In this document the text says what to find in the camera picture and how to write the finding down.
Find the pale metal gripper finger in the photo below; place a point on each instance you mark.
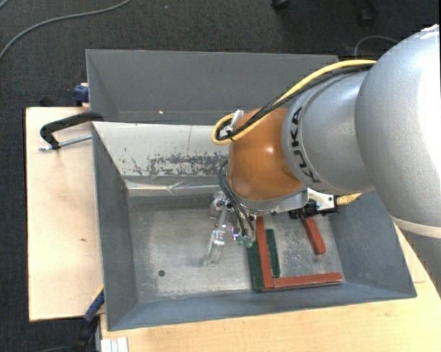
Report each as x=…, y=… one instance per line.
x=219, y=248
x=210, y=248

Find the grey metal bin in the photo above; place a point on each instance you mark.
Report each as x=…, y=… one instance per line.
x=179, y=245

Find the dark green flat block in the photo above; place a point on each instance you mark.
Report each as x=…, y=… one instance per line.
x=273, y=253
x=254, y=269

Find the red-brown flat block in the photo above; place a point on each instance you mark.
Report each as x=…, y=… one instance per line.
x=314, y=237
x=264, y=253
x=307, y=280

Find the pale wood board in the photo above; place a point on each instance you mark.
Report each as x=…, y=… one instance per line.
x=59, y=220

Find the black cylinder on white bracket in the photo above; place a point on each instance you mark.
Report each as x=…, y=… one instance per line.
x=308, y=209

